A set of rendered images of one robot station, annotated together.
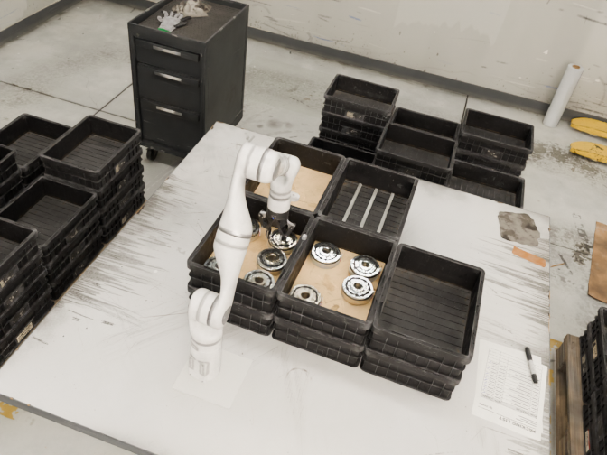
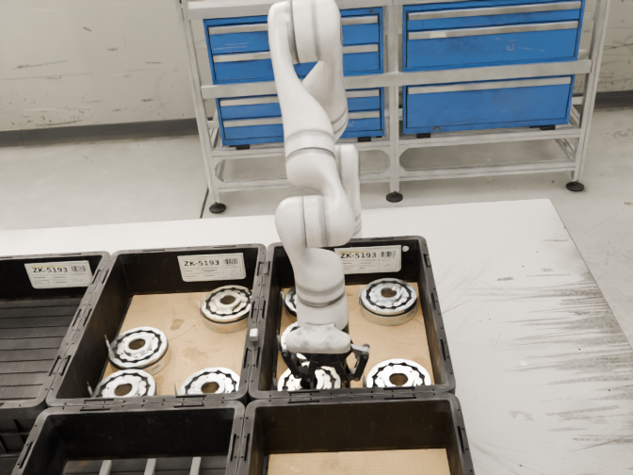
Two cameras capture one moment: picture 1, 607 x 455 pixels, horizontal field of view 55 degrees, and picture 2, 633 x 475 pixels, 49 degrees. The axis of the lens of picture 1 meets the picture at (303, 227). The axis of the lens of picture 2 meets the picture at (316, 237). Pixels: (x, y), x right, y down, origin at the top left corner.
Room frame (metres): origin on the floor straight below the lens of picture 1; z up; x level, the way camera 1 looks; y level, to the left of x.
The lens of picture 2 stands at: (2.28, -0.03, 1.66)
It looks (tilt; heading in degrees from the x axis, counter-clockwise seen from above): 34 degrees down; 171
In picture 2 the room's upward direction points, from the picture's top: 5 degrees counter-clockwise
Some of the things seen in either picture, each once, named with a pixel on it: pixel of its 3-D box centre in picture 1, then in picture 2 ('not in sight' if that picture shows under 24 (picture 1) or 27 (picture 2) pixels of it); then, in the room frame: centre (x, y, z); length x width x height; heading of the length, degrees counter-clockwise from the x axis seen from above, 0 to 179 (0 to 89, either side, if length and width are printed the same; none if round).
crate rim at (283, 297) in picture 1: (340, 268); (170, 319); (1.34, -0.14, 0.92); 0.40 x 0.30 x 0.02; 167
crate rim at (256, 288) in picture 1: (254, 240); (348, 310); (1.40, 0.15, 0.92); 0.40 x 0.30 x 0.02; 167
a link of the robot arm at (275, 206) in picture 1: (282, 195); (319, 311); (1.52, 0.09, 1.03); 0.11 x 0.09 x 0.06; 161
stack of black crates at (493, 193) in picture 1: (476, 207); not in sight; (2.58, -0.92, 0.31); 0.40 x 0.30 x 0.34; 78
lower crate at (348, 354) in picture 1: (332, 301); not in sight; (1.34, -0.14, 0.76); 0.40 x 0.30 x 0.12; 167
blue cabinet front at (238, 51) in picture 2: not in sight; (298, 80); (-0.49, 0.39, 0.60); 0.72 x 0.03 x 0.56; 78
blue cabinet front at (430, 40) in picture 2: not in sight; (489, 68); (-0.32, 1.18, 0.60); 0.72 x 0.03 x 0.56; 78
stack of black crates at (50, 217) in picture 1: (48, 237); not in sight; (1.83, 1.13, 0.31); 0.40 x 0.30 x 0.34; 168
